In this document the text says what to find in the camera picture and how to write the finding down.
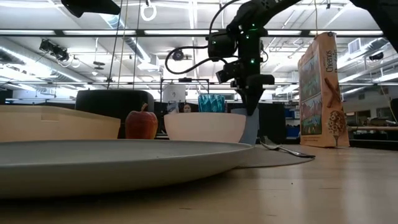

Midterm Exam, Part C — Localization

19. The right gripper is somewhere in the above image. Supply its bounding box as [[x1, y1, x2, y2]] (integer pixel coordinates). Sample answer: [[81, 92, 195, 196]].
[[230, 60, 275, 116]]

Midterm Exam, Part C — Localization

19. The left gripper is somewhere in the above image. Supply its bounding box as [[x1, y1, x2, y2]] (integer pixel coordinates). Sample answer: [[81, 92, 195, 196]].
[[60, 0, 121, 19]]

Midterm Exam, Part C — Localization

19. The light blue cup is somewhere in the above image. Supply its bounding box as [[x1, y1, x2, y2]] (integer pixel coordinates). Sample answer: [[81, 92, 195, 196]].
[[231, 108, 260, 146]]

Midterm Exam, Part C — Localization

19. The pale pink bowl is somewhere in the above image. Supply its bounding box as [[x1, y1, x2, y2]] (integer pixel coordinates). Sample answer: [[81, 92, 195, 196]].
[[164, 112, 247, 144]]

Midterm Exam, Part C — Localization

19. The silver metal spoon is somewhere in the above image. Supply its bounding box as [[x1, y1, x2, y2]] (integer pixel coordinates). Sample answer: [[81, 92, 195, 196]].
[[260, 141, 317, 159]]

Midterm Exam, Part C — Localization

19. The orange Cheerios cereal box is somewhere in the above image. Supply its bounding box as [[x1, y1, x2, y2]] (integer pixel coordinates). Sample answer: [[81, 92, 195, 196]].
[[297, 32, 351, 148]]

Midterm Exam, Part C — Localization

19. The red apple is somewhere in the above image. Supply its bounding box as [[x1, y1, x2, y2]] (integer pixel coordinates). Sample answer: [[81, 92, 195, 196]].
[[124, 103, 159, 140]]

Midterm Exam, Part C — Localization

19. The black partition panel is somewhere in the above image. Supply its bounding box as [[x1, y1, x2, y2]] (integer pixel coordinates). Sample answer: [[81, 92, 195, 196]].
[[257, 102, 287, 144]]

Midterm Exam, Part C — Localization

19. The teal faceted drinking glass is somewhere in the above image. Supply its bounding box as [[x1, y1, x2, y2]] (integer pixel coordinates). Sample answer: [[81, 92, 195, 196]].
[[198, 94, 226, 113]]

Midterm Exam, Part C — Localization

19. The black metal stand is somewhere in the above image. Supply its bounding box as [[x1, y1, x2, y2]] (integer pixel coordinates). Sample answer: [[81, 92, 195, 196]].
[[160, 77, 211, 113]]

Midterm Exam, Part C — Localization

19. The black ceiling spotlight cluster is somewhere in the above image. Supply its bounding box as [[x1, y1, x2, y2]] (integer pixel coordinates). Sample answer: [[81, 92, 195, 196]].
[[39, 39, 70, 62]]

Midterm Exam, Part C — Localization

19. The white sign sheet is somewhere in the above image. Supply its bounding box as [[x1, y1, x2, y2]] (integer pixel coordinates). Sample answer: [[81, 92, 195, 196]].
[[162, 84, 187, 103]]

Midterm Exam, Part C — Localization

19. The black toaster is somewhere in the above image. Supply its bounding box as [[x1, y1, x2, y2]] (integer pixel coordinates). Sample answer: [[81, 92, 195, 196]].
[[75, 89, 155, 139]]

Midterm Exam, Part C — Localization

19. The grey round plate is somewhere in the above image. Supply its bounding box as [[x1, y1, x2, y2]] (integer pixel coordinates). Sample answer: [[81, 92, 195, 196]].
[[0, 139, 254, 198]]

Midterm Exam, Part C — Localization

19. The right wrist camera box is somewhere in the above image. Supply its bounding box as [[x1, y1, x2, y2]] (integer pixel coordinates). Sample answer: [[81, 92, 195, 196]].
[[216, 62, 240, 84]]

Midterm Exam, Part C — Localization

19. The black toaster power cord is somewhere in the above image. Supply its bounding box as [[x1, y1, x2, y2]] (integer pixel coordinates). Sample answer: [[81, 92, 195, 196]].
[[107, 0, 124, 90]]

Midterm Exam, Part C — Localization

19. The white hanging ring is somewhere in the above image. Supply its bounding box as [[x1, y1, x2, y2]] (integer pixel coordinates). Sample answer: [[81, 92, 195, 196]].
[[140, 2, 157, 22]]

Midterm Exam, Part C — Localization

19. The silver ceiling duct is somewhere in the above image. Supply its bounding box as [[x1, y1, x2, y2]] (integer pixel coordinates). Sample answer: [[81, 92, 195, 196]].
[[99, 14, 153, 65]]

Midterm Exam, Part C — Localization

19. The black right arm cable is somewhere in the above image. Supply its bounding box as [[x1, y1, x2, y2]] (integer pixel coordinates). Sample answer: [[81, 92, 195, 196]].
[[164, 0, 233, 75]]

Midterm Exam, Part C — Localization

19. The black metal rail frame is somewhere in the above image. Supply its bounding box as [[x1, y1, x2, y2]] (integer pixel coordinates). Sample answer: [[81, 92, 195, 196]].
[[348, 139, 398, 151]]

